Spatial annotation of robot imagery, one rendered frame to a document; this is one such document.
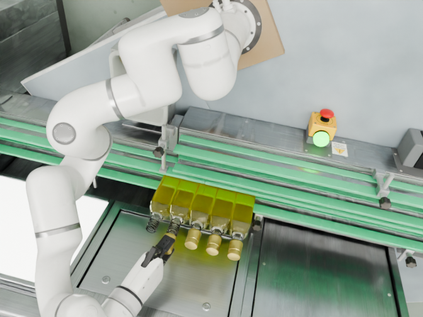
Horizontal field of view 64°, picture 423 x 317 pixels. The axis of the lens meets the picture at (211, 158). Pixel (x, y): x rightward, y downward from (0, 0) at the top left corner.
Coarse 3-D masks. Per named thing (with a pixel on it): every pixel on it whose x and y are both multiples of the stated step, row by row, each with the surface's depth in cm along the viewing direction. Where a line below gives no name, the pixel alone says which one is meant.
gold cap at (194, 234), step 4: (192, 228) 91; (188, 232) 91; (192, 232) 90; (196, 232) 90; (200, 232) 91; (188, 236) 89; (192, 236) 88; (196, 236) 89; (188, 240) 88; (192, 240) 88; (196, 240) 88; (184, 244) 89; (188, 244) 88; (192, 244) 88; (196, 244) 88; (192, 248) 89
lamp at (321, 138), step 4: (316, 132) 97; (320, 132) 96; (324, 132) 96; (316, 136) 96; (320, 136) 95; (324, 136) 95; (328, 136) 96; (316, 140) 96; (320, 140) 96; (324, 140) 95; (328, 140) 96; (316, 144) 97; (320, 144) 96; (324, 144) 96
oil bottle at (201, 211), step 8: (200, 184) 101; (200, 192) 99; (208, 192) 99; (216, 192) 100; (200, 200) 97; (208, 200) 97; (192, 208) 94; (200, 208) 94; (208, 208) 95; (192, 216) 93; (200, 216) 93; (208, 216) 93
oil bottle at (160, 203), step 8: (168, 176) 103; (160, 184) 100; (168, 184) 100; (176, 184) 101; (160, 192) 98; (168, 192) 98; (152, 200) 95; (160, 200) 96; (168, 200) 96; (152, 208) 94; (160, 208) 94; (168, 208) 95; (168, 216) 97
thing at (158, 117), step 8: (112, 56) 94; (112, 64) 96; (120, 64) 100; (112, 72) 98; (120, 72) 102; (152, 112) 110; (160, 112) 110; (136, 120) 107; (144, 120) 107; (152, 120) 107; (160, 120) 107
